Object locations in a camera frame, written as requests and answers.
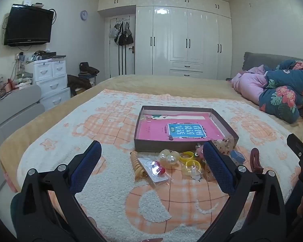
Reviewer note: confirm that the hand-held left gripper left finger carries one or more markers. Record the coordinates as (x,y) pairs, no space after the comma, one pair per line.
(87,162)

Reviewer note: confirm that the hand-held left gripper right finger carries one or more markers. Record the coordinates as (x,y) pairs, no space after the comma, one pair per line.
(217,167)

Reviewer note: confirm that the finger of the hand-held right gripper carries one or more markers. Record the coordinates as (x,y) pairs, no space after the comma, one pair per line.
(296,145)

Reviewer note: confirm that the blue hexagonal hair clip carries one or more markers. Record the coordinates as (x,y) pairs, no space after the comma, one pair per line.
(237,156)

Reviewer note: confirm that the sheer pink dotted bow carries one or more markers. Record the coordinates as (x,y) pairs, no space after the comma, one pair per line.
(226,146)

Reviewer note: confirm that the brown cardboard box tray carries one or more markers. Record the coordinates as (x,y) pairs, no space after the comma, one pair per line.
(154,147)

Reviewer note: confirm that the dark red hair clip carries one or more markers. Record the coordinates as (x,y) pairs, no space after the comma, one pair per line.
(256,160)

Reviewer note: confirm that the orange and white blanket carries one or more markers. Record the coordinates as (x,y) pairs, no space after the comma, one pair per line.
(111,121)

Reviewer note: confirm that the floral dark blue quilt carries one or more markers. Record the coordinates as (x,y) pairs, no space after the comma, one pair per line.
(282,93)

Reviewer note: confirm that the clear bag of pearl balls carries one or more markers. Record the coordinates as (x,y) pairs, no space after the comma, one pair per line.
(169,157)

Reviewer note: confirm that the clear packet with red earrings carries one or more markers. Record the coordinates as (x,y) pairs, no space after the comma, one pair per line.
(155,172)

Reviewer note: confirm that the pink book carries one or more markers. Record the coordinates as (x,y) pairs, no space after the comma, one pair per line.
(154,131)

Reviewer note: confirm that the pink quilt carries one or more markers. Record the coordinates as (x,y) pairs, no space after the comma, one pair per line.
(250,85)

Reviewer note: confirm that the pile of dark clothes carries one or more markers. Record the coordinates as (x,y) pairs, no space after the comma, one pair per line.
(80,79)

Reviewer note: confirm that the white drawer cabinet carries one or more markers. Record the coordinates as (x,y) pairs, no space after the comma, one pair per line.
(53,80)

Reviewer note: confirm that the grey headboard cushion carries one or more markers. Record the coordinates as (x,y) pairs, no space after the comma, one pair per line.
(257,59)

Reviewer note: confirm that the bed with tan sheet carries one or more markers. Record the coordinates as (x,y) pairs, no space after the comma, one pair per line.
(166,85)

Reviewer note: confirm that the white door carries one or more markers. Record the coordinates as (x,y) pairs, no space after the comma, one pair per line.
(122,55)

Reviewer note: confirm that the black devices on cabinet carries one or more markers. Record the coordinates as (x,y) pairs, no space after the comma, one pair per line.
(46,54)

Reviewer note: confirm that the hanging bags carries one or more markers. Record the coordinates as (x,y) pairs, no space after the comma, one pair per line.
(122,35)

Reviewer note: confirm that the white wardrobe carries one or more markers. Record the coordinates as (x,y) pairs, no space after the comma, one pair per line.
(192,30)

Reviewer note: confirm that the white router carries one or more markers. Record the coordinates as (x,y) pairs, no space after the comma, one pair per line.
(27,3)

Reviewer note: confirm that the round wall clock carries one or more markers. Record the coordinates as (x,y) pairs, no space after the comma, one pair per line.
(83,15)

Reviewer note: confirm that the black wall television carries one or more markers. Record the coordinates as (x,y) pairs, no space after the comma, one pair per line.
(27,26)

